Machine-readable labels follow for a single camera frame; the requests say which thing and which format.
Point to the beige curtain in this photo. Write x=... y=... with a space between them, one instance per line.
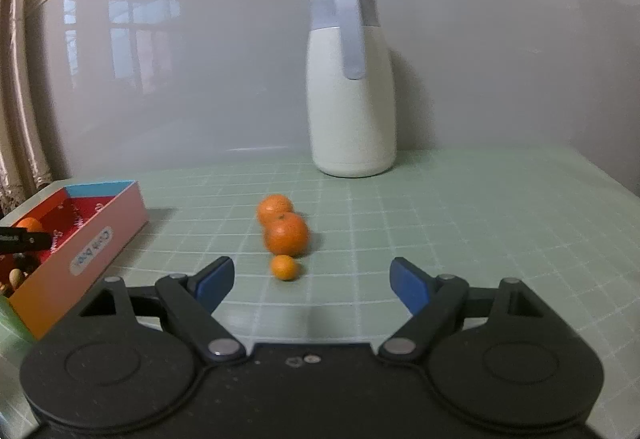
x=20 y=69

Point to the tan nut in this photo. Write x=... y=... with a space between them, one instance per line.
x=15 y=278

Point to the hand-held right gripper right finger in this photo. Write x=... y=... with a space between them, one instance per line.
x=407 y=281

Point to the small orange mandarin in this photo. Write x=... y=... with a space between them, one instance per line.
x=285 y=267

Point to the red cardboard box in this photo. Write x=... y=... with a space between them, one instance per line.
x=95 y=239

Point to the green grid mat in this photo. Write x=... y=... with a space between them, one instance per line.
x=475 y=229

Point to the white thermos jug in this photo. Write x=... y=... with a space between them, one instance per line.
x=350 y=109

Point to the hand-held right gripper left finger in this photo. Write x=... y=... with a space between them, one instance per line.
x=217 y=276

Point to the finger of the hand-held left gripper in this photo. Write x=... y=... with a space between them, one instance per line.
x=20 y=241

